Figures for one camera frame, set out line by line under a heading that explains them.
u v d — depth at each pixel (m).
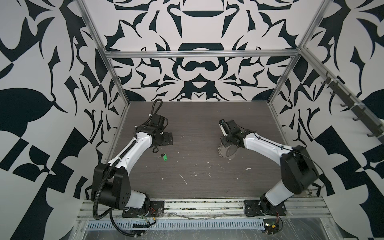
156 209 0.73
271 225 0.71
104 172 0.42
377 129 0.50
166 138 0.78
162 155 0.92
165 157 0.91
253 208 0.74
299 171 0.45
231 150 0.93
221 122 0.83
